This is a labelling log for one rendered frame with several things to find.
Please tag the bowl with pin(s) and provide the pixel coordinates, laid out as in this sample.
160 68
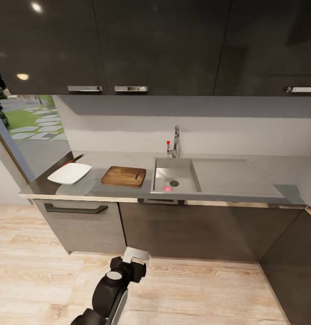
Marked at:
70 174

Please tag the drop in sink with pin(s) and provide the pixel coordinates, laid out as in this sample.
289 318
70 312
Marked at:
209 176

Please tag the fixed window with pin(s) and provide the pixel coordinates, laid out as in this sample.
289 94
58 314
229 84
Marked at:
31 131

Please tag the cabinet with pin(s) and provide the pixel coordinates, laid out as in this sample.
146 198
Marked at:
111 47
266 50

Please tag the cutting board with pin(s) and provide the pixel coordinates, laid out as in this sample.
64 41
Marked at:
126 176

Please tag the dishwasher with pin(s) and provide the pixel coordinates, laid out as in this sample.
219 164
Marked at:
87 226

